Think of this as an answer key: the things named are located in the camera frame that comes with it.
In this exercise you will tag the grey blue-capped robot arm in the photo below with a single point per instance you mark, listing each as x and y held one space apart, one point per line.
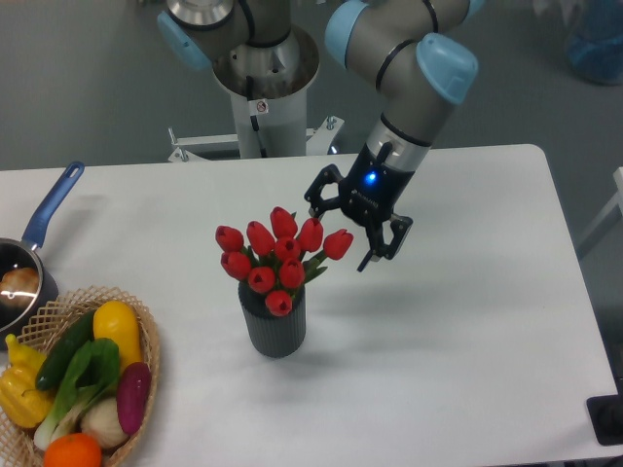
401 48

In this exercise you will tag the bread roll in pan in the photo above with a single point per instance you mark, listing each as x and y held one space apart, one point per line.
19 288

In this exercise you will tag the white garlic bulb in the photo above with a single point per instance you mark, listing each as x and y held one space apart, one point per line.
101 422

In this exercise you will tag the green cucumber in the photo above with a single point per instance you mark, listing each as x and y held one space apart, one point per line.
54 367

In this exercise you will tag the blue translucent container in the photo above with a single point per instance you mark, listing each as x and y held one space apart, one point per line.
594 45

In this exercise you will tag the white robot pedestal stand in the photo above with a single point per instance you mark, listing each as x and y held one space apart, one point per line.
268 91

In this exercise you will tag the red tulip bouquet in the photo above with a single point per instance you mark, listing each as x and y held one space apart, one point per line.
274 263

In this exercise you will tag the orange fruit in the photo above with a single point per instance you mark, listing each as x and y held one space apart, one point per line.
74 450

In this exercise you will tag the yellow bell pepper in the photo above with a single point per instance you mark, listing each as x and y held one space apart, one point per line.
24 404

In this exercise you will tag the black device at table edge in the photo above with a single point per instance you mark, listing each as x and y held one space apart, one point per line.
606 417

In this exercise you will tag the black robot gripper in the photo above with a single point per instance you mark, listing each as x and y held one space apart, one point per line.
375 192

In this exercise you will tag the blue-handled saucepan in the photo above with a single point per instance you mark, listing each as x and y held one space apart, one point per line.
23 253

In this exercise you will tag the white frame at right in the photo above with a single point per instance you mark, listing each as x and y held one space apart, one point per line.
605 220

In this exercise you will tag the dark grey ribbed vase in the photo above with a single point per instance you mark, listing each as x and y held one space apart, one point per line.
272 336

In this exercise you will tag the green bok choy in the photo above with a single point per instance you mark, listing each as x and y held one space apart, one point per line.
93 371

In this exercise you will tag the purple eggplant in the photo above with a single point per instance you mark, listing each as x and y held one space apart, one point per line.
132 395

